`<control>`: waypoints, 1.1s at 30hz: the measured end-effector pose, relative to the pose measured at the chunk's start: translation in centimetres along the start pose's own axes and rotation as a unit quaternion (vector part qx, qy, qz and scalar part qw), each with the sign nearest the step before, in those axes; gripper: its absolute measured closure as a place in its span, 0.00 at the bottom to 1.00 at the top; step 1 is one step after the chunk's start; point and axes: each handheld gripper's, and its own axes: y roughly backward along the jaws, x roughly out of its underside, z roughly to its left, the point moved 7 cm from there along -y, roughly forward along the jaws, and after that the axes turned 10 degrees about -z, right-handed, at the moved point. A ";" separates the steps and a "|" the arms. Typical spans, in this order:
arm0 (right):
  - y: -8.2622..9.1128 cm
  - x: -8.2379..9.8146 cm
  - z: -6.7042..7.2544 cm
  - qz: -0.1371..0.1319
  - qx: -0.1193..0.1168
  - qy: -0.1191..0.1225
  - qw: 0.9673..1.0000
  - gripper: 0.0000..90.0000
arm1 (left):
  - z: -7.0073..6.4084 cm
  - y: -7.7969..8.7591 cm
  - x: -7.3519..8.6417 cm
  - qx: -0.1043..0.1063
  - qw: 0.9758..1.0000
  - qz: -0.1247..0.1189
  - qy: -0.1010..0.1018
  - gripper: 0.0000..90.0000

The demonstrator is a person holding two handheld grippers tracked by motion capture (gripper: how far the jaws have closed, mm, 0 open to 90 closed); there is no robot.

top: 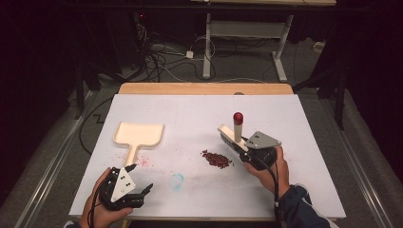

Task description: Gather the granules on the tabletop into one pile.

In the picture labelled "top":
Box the white brush with red cap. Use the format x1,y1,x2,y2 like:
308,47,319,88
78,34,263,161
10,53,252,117
217,111,250,154

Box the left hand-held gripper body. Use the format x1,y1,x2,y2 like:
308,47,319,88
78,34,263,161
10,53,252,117
99,166,146,211

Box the white table cover sheet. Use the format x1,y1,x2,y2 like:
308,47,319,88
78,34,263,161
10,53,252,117
68,93,347,220

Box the wooden table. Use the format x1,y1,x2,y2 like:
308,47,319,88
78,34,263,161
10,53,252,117
104,82,336,222

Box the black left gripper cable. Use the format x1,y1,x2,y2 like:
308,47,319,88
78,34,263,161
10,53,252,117
88,181,107,228

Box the cream plastic dustpan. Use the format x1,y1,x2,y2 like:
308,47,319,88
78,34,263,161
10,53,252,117
112,122,165,168

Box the tangle of floor cables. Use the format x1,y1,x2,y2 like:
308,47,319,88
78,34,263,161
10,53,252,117
134,22,218,84

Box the person's left hand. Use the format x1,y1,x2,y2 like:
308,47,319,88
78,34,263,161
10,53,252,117
78,167,134,228

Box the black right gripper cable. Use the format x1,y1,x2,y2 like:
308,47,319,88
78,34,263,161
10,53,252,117
253,156,283,228

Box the black metal stand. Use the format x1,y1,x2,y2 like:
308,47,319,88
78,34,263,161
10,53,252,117
293,67,347,131
73,63,86,121

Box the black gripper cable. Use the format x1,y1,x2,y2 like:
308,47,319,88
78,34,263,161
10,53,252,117
88,181,107,228
253,156,283,228

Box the white metal frame desk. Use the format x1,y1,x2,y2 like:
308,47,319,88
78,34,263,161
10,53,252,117
189,0,337,84

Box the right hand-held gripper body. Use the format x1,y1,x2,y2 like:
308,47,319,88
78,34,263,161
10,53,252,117
242,130,282,171

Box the black floor cable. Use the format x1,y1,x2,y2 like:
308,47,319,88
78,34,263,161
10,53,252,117
78,95,114,156

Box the person's right hand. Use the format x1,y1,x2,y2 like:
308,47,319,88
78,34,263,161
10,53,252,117
243,145,291,196

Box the white box on floor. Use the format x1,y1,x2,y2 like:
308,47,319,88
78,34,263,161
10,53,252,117
313,40,327,54

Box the red beans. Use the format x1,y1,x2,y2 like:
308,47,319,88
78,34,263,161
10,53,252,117
200,149,235,170

